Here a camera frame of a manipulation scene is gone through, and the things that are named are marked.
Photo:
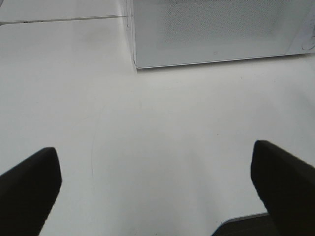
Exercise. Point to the white microwave oven body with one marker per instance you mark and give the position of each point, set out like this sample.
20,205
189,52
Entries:
305,29

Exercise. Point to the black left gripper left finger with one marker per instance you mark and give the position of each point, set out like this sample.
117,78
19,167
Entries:
28,192

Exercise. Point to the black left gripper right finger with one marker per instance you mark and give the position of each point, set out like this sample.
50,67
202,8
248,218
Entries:
286,186

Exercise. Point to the round white door button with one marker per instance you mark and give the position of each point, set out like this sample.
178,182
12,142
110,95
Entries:
309,44

